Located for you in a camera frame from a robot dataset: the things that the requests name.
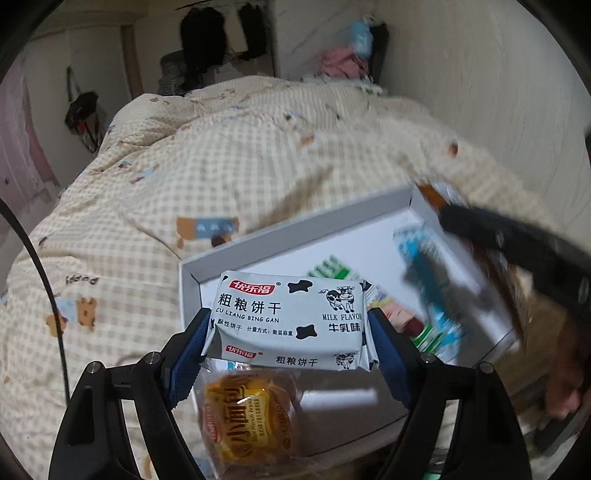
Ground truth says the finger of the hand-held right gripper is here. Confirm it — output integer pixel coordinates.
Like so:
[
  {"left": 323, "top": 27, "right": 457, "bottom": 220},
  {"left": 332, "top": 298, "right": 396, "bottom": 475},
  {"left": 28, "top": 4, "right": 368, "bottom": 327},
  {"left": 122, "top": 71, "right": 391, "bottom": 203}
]
[{"left": 438, "top": 205, "right": 591, "bottom": 315}]

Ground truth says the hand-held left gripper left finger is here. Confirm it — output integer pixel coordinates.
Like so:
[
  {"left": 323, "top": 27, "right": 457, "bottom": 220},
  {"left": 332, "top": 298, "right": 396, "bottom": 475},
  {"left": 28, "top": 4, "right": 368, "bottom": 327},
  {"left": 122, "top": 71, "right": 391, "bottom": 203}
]
[{"left": 48, "top": 307, "right": 213, "bottom": 480}]

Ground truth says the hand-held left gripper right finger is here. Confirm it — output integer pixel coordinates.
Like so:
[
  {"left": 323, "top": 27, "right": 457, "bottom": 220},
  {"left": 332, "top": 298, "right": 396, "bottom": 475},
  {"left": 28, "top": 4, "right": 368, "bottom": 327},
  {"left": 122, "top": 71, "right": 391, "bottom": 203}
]
[{"left": 367, "top": 307, "right": 529, "bottom": 480}]

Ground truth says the green cartoon candy packet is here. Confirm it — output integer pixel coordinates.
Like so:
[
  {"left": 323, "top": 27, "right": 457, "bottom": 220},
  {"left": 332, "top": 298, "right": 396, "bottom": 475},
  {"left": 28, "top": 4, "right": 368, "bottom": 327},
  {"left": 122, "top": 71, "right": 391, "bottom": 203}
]
[{"left": 307, "top": 256, "right": 441, "bottom": 358}]

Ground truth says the bun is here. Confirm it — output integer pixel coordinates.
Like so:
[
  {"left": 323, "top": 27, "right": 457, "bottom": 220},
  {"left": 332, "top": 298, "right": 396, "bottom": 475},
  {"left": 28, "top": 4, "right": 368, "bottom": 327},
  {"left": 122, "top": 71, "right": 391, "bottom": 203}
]
[{"left": 196, "top": 371, "right": 301, "bottom": 469}]

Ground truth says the blue cartoon candy packet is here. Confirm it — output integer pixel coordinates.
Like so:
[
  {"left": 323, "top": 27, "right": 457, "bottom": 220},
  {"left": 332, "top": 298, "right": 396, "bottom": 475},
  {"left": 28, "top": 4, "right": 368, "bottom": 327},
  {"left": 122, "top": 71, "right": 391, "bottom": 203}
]
[{"left": 392, "top": 225, "right": 465, "bottom": 356}]

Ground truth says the brown snack packet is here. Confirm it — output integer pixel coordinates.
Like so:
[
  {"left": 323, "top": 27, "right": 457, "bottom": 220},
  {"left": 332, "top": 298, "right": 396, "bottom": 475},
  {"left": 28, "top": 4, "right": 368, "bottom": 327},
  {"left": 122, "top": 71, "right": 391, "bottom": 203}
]
[{"left": 416, "top": 184, "right": 525, "bottom": 337}]

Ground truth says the cow-print biscuit packet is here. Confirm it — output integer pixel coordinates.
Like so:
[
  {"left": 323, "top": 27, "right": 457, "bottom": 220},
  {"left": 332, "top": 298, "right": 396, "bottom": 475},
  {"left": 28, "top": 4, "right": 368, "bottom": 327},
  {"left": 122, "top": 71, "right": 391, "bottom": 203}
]
[{"left": 203, "top": 270, "right": 377, "bottom": 372}]

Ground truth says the white cardboard box tray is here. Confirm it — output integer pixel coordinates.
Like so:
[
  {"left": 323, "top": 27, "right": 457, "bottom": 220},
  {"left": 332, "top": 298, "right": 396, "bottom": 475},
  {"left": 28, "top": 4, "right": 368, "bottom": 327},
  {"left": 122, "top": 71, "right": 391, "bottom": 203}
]
[{"left": 179, "top": 185, "right": 520, "bottom": 467}]

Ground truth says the person's right hand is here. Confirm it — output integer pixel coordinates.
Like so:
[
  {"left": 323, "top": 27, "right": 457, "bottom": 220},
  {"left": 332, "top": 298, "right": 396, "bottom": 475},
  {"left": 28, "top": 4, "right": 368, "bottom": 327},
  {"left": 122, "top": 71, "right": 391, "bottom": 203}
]
[{"left": 545, "top": 318, "right": 591, "bottom": 416}]

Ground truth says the checked bear-print blanket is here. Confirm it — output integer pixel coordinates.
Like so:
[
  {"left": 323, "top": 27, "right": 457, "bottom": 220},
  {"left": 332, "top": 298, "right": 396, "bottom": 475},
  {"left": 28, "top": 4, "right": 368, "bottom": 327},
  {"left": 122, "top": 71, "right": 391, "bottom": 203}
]
[{"left": 0, "top": 76, "right": 568, "bottom": 480}]

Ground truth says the white patterned cloth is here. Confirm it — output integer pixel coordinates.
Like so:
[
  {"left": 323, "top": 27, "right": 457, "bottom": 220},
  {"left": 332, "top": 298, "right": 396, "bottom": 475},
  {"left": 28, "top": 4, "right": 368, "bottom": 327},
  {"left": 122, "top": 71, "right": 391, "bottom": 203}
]
[{"left": 300, "top": 76, "right": 386, "bottom": 97}]

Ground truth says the pink cloth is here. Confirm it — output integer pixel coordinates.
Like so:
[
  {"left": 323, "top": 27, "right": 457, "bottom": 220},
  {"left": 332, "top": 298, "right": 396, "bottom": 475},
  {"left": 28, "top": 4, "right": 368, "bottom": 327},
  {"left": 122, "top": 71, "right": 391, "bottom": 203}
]
[{"left": 321, "top": 46, "right": 370, "bottom": 79}]

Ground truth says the light blue pouch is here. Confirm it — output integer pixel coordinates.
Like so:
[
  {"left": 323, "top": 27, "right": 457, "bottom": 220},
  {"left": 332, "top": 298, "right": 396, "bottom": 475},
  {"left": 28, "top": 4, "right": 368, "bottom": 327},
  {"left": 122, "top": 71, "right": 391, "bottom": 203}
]
[{"left": 347, "top": 16, "right": 374, "bottom": 58}]

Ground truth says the black hanging bag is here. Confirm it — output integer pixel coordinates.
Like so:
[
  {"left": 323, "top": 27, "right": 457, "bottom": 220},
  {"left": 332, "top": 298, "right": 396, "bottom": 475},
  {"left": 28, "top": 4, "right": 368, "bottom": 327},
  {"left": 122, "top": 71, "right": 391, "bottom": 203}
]
[{"left": 65, "top": 67, "right": 100, "bottom": 153}]

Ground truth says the grey woven hat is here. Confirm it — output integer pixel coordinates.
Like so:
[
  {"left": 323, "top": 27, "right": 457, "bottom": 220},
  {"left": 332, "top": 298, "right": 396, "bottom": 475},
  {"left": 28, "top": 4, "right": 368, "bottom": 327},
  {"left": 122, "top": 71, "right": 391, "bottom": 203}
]
[{"left": 159, "top": 51, "right": 190, "bottom": 95}]

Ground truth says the large black hanging garment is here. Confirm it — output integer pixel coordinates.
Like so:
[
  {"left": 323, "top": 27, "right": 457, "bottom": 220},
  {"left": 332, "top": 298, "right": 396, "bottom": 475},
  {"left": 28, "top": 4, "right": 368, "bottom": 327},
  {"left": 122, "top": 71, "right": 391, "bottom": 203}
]
[{"left": 180, "top": 7, "right": 227, "bottom": 90}]

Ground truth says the small black hanging garment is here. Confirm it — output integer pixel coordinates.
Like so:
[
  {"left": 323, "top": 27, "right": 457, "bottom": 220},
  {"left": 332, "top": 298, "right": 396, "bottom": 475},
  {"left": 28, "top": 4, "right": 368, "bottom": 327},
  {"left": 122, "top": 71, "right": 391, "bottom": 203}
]
[{"left": 238, "top": 4, "right": 271, "bottom": 54}]

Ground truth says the black cable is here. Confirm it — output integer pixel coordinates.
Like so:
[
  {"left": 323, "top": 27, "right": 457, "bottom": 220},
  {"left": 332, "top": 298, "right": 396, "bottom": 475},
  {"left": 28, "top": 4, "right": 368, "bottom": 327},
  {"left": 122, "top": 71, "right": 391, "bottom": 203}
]
[{"left": 0, "top": 198, "right": 72, "bottom": 402}]

